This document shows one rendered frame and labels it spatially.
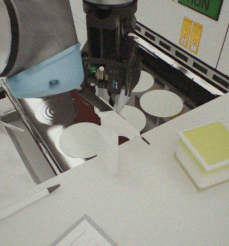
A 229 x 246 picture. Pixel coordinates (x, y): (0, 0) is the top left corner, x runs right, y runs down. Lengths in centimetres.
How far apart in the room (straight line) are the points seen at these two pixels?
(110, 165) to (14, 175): 22
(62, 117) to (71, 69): 39
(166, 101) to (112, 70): 32
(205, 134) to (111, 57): 17
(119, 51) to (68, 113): 29
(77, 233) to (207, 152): 20
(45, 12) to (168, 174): 30
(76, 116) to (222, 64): 34
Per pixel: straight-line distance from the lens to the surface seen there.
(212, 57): 69
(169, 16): 76
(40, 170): 66
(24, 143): 72
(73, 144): 58
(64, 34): 28
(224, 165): 41
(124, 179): 45
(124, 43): 42
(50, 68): 26
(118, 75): 39
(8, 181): 58
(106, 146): 39
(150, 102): 68
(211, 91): 70
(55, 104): 69
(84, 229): 41
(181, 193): 45
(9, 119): 78
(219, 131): 45
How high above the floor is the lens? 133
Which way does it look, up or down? 44 degrees down
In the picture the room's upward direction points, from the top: straight up
